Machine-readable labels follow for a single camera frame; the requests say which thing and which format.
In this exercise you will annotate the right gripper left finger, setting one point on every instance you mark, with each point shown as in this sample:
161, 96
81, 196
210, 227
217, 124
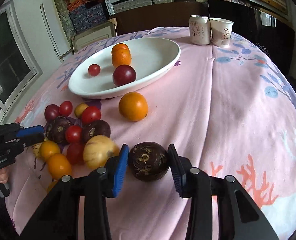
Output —
57, 215

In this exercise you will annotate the white paper cup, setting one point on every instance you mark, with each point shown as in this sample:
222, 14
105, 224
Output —
221, 31

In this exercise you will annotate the white framed board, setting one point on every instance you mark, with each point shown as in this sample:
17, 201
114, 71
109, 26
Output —
55, 30

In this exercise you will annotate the pale yellow melon fruit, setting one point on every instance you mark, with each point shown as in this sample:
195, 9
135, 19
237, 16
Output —
98, 150

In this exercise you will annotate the dark wrinkled passion fruit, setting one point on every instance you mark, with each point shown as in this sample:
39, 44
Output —
148, 161

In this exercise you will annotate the red cherry tomato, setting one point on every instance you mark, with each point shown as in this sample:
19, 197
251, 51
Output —
90, 114

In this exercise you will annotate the small orange kumquat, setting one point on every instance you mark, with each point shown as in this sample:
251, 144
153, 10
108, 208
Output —
48, 148

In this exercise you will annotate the person's left hand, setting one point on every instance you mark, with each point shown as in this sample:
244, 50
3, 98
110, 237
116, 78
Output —
4, 175

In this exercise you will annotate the dark red plum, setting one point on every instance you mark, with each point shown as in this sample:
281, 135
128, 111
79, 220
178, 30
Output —
123, 75

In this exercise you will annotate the orange fruit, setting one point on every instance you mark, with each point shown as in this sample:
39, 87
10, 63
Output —
133, 107

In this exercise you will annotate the yellow-orange citrus fruit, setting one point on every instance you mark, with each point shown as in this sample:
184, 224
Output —
59, 166

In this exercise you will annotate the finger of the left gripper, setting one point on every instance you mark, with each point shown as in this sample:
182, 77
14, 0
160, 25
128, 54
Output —
32, 139
34, 130

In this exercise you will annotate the dark purple round fruit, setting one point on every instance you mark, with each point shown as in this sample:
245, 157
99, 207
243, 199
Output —
56, 130

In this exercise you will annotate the pink beverage can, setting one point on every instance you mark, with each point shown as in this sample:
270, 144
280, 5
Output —
199, 28

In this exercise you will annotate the white oval plate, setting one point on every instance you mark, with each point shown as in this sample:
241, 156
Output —
106, 75

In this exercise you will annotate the large orange mandarin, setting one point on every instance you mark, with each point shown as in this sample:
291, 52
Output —
120, 57

